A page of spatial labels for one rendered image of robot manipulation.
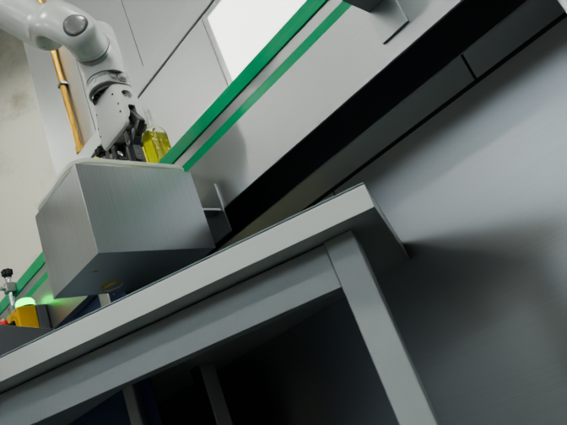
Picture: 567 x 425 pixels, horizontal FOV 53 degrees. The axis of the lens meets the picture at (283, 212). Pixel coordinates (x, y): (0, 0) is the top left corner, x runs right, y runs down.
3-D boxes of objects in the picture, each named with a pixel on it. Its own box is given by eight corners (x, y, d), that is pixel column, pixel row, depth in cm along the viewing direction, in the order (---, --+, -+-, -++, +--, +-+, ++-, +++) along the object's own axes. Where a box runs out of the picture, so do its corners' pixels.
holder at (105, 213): (240, 246, 102) (213, 173, 108) (98, 253, 83) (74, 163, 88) (189, 285, 113) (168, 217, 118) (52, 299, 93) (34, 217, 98)
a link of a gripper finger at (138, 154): (145, 128, 105) (154, 158, 103) (137, 137, 107) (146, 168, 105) (130, 126, 103) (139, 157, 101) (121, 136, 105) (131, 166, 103)
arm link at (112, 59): (117, 61, 107) (135, 87, 116) (101, 9, 112) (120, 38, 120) (76, 77, 107) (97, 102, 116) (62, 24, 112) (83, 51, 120)
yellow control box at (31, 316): (52, 332, 134) (45, 303, 137) (19, 336, 129) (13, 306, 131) (41, 342, 138) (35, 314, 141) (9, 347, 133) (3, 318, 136)
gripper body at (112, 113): (139, 79, 111) (154, 126, 107) (116, 110, 117) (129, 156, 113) (105, 72, 105) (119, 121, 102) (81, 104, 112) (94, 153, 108)
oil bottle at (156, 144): (191, 201, 127) (164, 122, 135) (170, 200, 123) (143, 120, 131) (177, 212, 131) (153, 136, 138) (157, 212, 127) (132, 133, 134)
